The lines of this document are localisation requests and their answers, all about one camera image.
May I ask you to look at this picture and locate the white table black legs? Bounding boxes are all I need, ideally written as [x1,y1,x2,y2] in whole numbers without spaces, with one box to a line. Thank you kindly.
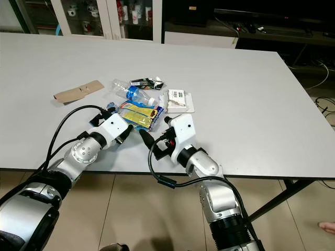
[0,32,335,223]

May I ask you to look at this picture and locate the yellow blue snack packet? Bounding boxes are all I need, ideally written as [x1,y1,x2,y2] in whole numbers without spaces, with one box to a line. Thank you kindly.
[118,100,164,131]

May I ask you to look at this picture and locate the white card package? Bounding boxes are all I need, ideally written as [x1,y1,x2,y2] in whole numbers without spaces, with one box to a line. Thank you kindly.
[166,89,195,113]

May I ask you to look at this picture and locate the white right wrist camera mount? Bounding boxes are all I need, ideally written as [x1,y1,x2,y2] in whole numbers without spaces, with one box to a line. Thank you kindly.
[169,113,195,163]

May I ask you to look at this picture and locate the clear bottle blue label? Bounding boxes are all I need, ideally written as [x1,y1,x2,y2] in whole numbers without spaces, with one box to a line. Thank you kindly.
[113,78,158,107]

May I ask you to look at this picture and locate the person bare foot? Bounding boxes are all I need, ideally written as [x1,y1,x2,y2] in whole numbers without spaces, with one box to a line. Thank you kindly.
[318,222,335,235]

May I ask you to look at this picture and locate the flat brown cardboard piece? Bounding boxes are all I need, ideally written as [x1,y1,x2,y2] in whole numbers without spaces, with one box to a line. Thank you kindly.
[53,80,104,104]

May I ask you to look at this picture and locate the black green wrapper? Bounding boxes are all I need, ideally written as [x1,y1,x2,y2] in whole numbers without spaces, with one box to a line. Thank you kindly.
[130,77,164,89]

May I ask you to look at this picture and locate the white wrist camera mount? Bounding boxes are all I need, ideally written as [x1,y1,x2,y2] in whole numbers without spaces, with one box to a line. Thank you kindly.
[169,113,195,163]
[99,112,132,146]

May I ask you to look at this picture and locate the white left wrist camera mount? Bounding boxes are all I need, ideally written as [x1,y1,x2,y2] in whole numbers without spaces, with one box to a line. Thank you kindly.
[99,112,132,146]

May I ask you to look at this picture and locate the black tv console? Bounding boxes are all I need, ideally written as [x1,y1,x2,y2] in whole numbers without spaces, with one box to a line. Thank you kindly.
[162,0,335,66]

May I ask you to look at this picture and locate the white glass door cabinet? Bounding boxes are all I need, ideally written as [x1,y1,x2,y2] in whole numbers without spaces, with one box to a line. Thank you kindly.
[50,0,163,42]

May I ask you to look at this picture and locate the white panel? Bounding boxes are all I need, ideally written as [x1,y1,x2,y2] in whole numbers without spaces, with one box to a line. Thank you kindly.
[164,31,237,49]

